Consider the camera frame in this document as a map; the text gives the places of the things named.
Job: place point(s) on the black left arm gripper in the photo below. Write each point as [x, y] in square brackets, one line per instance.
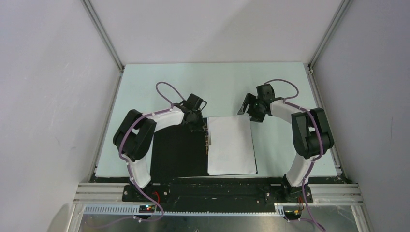
[199, 126]

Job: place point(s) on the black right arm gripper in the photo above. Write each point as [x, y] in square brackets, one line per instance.
[250, 99]

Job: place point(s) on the metal folder clip mechanism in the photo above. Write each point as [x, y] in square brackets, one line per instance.
[208, 141]

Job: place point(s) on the black folder with beige cover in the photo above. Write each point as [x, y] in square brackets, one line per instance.
[179, 152]

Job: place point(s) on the white paper sheet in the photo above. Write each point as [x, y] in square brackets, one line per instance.
[231, 150]

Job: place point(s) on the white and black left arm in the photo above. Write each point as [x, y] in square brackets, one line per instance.
[134, 139]

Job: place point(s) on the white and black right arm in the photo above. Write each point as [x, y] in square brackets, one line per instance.
[311, 134]

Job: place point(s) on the right controller board with LEDs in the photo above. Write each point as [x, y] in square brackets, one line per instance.
[293, 214]

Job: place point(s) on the controller board with leds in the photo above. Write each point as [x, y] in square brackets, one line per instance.
[147, 209]
[293, 214]

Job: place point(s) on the left controller board with LEDs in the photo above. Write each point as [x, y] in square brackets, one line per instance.
[147, 209]

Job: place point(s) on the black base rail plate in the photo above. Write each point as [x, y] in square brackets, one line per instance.
[218, 195]

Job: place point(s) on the left aluminium frame post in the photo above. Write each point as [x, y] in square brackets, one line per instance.
[98, 24]

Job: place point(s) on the aluminium frame post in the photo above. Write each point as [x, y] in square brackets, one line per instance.
[98, 24]
[331, 29]

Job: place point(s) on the aluminium front profile rail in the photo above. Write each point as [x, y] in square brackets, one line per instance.
[323, 194]

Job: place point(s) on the right aluminium frame post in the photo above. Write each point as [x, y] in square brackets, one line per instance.
[331, 29]

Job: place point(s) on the white slotted cable duct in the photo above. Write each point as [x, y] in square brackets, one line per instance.
[134, 210]

